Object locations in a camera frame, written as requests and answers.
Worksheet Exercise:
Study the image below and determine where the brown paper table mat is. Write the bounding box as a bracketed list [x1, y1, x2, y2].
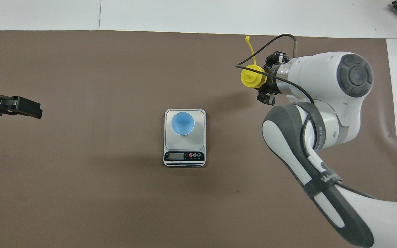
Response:
[0, 30, 397, 248]

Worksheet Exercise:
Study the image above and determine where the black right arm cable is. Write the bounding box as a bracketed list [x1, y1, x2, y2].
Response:
[235, 34, 378, 200]

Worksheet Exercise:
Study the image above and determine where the silver digital kitchen scale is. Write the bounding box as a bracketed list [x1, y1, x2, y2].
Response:
[164, 109, 207, 167]

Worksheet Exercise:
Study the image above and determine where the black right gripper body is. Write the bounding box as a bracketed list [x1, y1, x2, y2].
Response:
[261, 62, 282, 94]

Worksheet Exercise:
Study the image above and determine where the yellow squeeze seasoning bottle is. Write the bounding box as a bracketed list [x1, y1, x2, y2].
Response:
[241, 35, 268, 88]

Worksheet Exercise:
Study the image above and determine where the light blue plastic cup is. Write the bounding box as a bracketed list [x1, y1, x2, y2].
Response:
[171, 112, 195, 136]

